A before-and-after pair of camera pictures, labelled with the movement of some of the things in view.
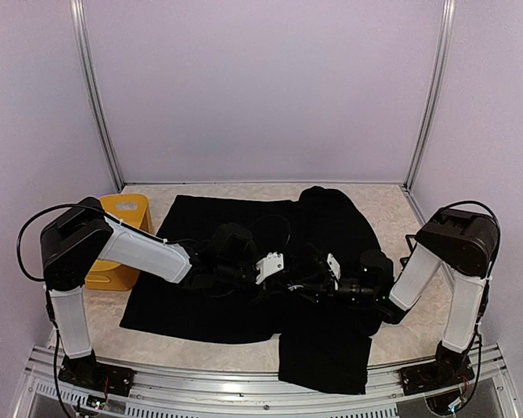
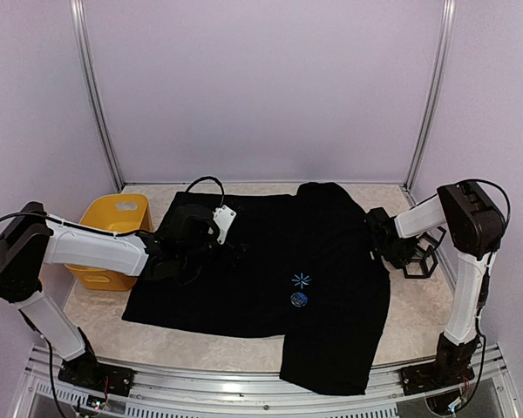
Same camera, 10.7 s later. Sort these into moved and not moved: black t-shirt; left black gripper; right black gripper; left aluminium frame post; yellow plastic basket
Moved: left black gripper; right black gripper
Not moved: black t-shirt; left aluminium frame post; yellow plastic basket
